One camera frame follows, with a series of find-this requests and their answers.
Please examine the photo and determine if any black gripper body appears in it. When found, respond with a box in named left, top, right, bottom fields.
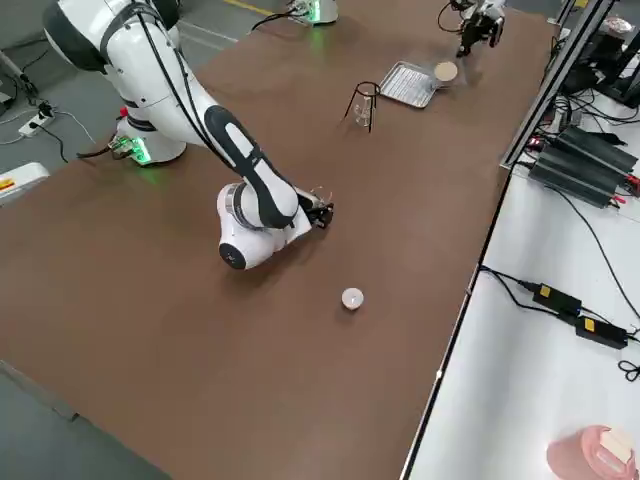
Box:
left=462, top=13, right=496, bottom=37
left=299, top=197, right=335, bottom=231

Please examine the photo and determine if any black metal tripod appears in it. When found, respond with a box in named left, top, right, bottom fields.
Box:
left=342, top=80, right=382, bottom=134

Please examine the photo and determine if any ribbed metal tray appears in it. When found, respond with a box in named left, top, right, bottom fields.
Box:
left=377, top=60, right=439, bottom=110

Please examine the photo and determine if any small white bottle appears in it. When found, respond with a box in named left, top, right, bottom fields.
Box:
left=340, top=286, right=366, bottom=312

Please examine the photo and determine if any black metal stand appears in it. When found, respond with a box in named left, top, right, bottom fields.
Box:
left=564, top=14, right=640, bottom=109

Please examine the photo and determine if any black ribbed power supply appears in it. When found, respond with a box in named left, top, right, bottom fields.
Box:
left=557, top=124, right=640, bottom=174
left=528, top=147, right=626, bottom=209

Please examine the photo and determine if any black adapter yellow label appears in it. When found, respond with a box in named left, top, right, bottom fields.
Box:
left=574, top=314, right=629, bottom=350
left=532, top=283, right=584, bottom=315

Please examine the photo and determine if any white power strip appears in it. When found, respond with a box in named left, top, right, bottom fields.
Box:
left=18, top=112, right=55, bottom=137

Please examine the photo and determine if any white cabinet orange label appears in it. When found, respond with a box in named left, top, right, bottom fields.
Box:
left=0, top=161, right=52, bottom=207

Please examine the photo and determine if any pink plastic container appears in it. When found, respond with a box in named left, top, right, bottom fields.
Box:
left=546, top=424, right=637, bottom=480

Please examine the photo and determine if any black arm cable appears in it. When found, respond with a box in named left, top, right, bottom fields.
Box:
left=132, top=0, right=226, bottom=161
left=437, top=2, right=466, bottom=34

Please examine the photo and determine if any aluminium frame post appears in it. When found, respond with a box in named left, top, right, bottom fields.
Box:
left=499, top=0, right=624, bottom=171

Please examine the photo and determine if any black adapter cable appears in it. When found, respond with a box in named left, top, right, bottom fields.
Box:
left=479, top=267, right=539, bottom=311

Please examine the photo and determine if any long black power cable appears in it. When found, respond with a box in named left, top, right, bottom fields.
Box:
left=549, top=184, right=640, bottom=321

